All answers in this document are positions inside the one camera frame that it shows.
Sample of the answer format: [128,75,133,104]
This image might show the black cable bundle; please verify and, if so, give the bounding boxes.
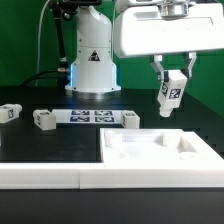
[20,69,70,88]

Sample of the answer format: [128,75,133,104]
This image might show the white U-shaped fence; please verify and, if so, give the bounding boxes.
[0,131,224,190]

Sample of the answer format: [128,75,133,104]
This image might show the white marker tag sheet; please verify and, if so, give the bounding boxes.
[52,109,121,124]

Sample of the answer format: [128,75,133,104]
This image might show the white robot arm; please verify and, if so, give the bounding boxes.
[69,0,224,94]

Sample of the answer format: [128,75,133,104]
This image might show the white cable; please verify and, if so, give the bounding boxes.
[35,0,51,87]

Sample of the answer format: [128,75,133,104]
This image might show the white square tabletop part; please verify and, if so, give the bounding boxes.
[100,128,223,165]

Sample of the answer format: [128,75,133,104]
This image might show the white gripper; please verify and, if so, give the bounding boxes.
[113,2,224,81]

